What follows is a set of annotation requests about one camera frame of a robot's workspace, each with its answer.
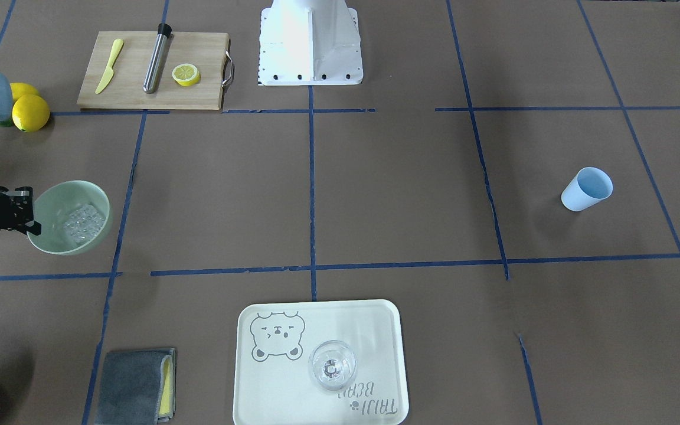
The green bowl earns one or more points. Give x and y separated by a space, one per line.
75 216

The light blue plastic cup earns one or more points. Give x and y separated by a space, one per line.
590 186

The yellow lemon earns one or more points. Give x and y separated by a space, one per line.
30 113
19 90

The yellow plastic knife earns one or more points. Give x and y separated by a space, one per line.
108 71

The grey folded cloth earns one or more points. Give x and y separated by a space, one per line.
138 387

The lemon half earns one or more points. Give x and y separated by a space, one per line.
186 75

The cream bear tray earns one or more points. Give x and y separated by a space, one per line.
272 379

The clear wine glass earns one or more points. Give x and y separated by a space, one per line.
333 365

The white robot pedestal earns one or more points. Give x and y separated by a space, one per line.
309 43

